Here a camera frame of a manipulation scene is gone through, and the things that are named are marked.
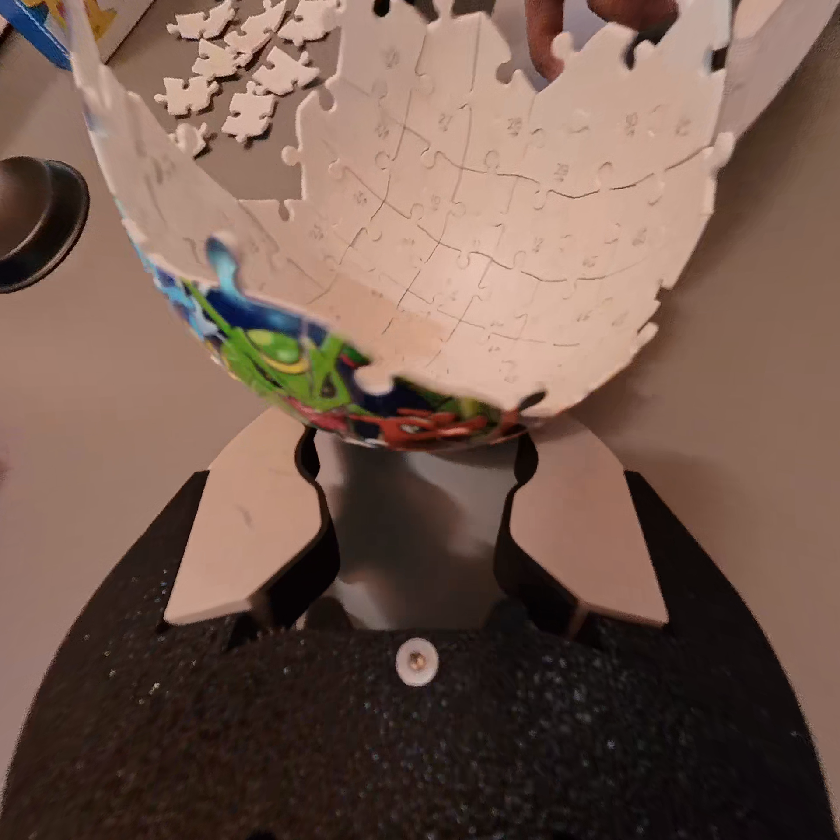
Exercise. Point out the blue and yellow cardboard box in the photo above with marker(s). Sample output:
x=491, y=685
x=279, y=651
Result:
x=59, y=19

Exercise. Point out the person's right hand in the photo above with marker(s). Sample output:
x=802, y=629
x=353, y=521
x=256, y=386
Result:
x=590, y=10

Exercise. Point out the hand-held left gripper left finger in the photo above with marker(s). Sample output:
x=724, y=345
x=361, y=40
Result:
x=243, y=518

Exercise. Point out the colourful puzzle ball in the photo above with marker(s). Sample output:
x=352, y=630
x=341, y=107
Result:
x=499, y=249

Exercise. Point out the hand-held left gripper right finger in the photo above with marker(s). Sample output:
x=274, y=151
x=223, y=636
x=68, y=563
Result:
x=584, y=518

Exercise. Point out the pile of white puzzle pieces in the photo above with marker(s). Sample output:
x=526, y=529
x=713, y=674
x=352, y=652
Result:
x=243, y=59

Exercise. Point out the black round stand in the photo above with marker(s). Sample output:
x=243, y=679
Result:
x=33, y=223

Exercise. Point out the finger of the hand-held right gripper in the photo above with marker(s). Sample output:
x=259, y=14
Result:
x=768, y=46

